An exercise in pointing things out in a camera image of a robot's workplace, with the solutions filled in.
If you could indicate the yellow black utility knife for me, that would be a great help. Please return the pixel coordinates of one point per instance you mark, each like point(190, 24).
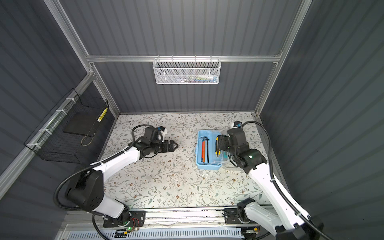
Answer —
point(217, 147)

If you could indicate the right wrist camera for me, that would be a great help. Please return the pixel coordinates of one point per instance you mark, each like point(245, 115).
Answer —
point(238, 124)

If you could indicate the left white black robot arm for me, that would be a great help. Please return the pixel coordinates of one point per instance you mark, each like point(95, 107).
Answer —
point(86, 188)

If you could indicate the black foam pad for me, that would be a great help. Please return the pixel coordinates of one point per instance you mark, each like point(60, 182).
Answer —
point(83, 124)

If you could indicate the orange pencil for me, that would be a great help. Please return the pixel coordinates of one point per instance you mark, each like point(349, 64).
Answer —
point(203, 151)

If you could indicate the blue plastic tool box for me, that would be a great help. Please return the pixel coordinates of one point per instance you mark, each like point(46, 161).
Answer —
point(215, 163)

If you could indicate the black wire mesh basket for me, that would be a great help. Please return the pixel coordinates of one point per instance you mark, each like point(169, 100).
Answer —
point(72, 134)

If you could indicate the red handled hex key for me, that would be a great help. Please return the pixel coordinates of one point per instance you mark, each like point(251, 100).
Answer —
point(201, 152)

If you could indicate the markers in white basket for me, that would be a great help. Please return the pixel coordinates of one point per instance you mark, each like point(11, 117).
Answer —
point(199, 79)

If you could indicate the clear tool box lid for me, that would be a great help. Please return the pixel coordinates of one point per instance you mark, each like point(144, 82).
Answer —
point(228, 145)

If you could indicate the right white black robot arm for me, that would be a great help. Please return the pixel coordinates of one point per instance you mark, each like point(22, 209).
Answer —
point(290, 221)

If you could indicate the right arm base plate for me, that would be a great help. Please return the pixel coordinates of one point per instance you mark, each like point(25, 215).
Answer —
point(232, 217)

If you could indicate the white wire mesh basket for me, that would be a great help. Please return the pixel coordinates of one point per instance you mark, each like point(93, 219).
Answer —
point(166, 72)

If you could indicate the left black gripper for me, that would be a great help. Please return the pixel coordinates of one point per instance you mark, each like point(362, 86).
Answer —
point(170, 149)

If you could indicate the white slotted cable duct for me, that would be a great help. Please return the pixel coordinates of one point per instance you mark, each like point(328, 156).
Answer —
point(178, 234)

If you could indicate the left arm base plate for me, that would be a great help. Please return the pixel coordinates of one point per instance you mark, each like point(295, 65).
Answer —
point(132, 219)

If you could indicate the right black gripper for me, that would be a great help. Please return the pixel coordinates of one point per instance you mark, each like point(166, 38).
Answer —
point(221, 140)

